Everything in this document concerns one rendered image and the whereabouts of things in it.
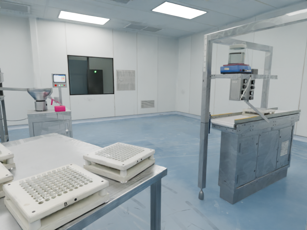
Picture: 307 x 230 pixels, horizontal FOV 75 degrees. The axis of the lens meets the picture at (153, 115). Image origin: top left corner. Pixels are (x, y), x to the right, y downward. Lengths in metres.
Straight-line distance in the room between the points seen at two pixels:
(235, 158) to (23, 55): 5.64
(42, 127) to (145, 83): 4.49
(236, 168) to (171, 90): 6.01
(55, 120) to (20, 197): 2.89
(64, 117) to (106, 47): 3.68
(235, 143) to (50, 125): 2.75
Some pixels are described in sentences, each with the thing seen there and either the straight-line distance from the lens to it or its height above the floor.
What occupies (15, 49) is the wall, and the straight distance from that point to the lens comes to 6.39.
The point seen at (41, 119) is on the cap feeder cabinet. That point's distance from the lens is 3.56.
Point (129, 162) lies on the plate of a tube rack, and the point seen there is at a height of 0.90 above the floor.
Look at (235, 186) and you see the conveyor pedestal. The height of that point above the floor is 0.21.
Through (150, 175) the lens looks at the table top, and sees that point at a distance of 0.92.
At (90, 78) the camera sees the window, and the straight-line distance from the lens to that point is 6.53.
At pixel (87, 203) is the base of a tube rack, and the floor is 0.86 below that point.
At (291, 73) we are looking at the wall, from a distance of 5.42.
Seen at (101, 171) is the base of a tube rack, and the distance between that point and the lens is 0.93.
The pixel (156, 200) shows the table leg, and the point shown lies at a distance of 1.03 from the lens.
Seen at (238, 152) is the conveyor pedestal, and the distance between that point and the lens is 2.14.
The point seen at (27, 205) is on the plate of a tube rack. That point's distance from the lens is 0.69.
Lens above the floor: 1.24
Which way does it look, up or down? 9 degrees down
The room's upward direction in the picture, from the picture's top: straight up
